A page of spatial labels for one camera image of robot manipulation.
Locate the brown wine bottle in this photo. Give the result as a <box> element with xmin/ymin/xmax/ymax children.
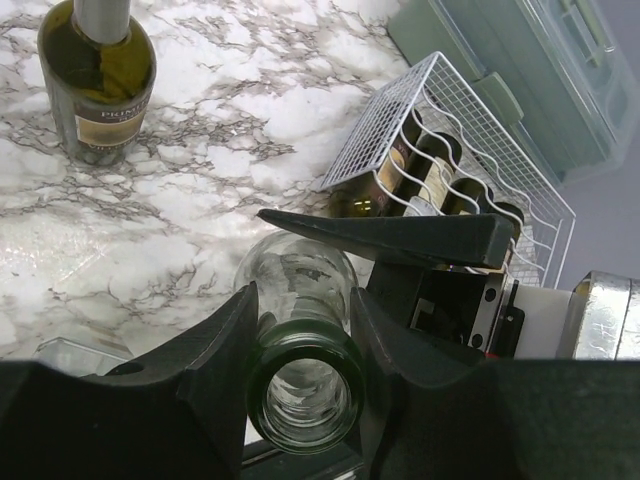
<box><xmin>329</xmin><ymin>113</ymin><xmax>422</xmax><ymax>218</ymax></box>

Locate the green wine bottle silver neck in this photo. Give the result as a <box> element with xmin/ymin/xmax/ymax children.
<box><xmin>492</xmin><ymin>201</ymin><xmax>525</xmax><ymax>266</ymax></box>

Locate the clear bottle gold cap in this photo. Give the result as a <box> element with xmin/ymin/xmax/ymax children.
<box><xmin>34</xmin><ymin>337</ymin><xmax>133</xmax><ymax>372</ymax></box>

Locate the clear glass bottle tall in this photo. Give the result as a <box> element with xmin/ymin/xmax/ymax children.
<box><xmin>234</xmin><ymin>231</ymin><xmax>365</xmax><ymax>454</ymax></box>

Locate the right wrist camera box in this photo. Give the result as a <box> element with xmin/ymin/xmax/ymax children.
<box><xmin>515</xmin><ymin>271</ymin><xmax>639</xmax><ymax>360</ymax></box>

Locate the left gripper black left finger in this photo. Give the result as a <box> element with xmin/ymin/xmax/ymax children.
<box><xmin>1</xmin><ymin>284</ymin><xmax>258</xmax><ymax>479</ymax></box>

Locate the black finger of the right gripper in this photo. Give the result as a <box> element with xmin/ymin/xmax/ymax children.
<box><xmin>258</xmin><ymin>209</ymin><xmax>514</xmax><ymax>268</ymax></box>

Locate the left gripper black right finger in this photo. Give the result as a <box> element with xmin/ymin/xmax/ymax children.
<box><xmin>351</xmin><ymin>288</ymin><xmax>639</xmax><ymax>479</ymax></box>

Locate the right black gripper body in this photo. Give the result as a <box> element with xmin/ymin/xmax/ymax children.
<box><xmin>367</xmin><ymin>263</ymin><xmax>525</xmax><ymax>358</ymax></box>

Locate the green wine bottle front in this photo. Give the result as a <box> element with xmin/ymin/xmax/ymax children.
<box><xmin>397</xmin><ymin>132</ymin><xmax>462</xmax><ymax>216</ymax></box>

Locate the green plastic toolbox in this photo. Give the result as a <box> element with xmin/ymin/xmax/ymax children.
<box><xmin>387</xmin><ymin>0</ymin><xmax>639</xmax><ymax>184</ymax></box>

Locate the white wire wine rack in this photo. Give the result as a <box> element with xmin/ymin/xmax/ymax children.
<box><xmin>321</xmin><ymin>52</ymin><xmax>575</xmax><ymax>288</ymax></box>

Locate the green wine bottle black neck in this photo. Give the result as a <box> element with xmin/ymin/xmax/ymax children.
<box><xmin>441</xmin><ymin>178</ymin><xmax>494</xmax><ymax>215</ymax></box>

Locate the green wine bottle back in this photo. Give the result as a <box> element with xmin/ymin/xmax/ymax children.
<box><xmin>37</xmin><ymin>0</ymin><xmax>157</xmax><ymax>167</ymax></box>

